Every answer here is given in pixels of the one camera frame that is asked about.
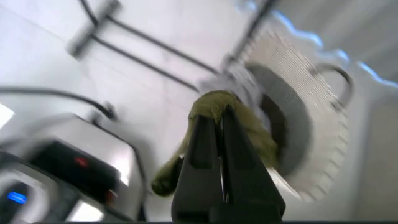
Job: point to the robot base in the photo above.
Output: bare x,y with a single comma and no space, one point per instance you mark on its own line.
77,155

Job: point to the white laundry basket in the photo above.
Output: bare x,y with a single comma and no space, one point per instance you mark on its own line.
311,87

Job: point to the pale grey shorts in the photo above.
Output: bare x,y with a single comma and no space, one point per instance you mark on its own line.
230,81

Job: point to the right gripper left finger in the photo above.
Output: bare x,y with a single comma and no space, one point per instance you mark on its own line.
199,174

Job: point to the green printed t-shirt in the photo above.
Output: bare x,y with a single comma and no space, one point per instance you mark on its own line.
214,102

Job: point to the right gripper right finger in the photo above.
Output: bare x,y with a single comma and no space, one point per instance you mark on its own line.
248,180

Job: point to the black clothes rack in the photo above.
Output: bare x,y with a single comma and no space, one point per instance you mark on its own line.
93,29

